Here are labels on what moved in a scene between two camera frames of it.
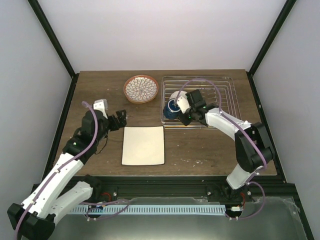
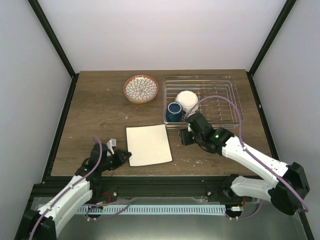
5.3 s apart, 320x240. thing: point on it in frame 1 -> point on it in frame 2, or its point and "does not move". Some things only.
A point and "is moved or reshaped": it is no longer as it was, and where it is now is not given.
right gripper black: [185, 121] -> [185, 140]
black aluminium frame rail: [122, 187] does not move
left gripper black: [122, 120] -> [120, 155]
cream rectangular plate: [143, 145] is moved or reshaped
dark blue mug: [172, 111] is moved or reshaped
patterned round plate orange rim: [140, 89] does not move
